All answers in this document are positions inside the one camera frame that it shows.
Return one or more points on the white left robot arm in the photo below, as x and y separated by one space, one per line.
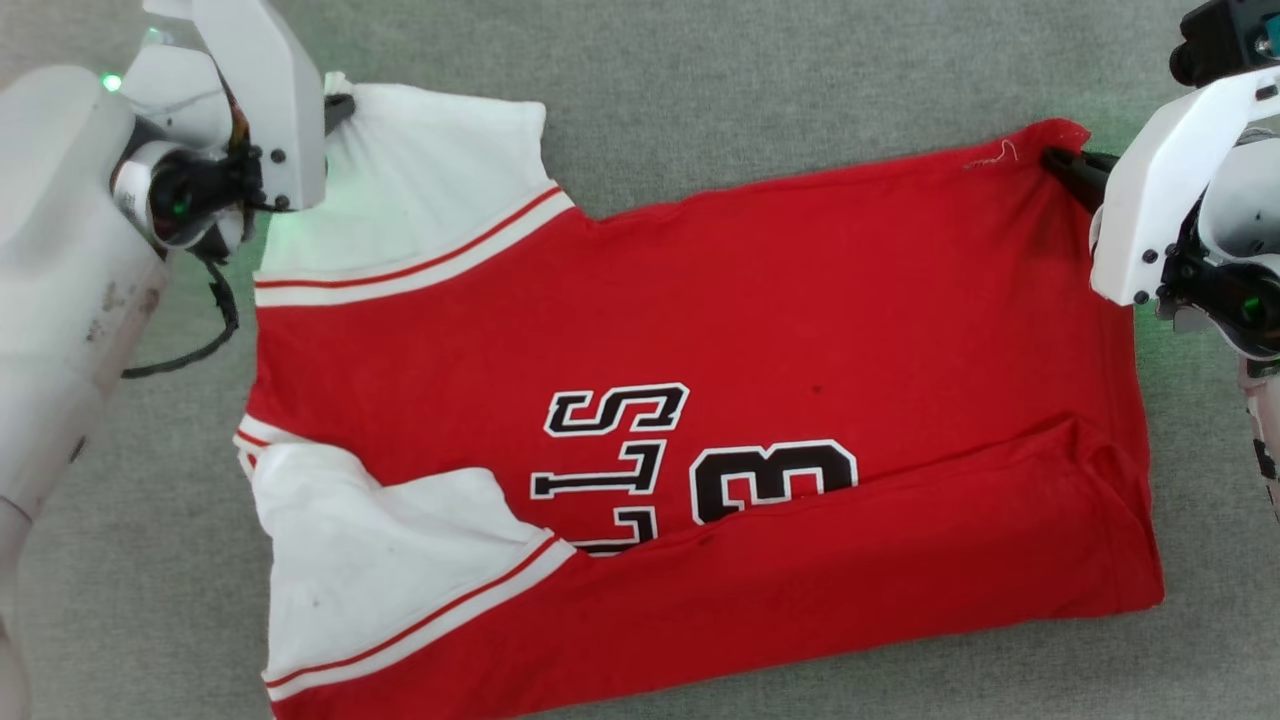
50 250

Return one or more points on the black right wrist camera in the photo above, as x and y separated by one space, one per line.
1215 40

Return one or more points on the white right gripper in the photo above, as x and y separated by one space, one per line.
1150 200

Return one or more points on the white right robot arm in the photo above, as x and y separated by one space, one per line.
1250 200

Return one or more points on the red and white jersey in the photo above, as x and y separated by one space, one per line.
800 320

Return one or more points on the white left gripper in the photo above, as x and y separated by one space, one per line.
280 100

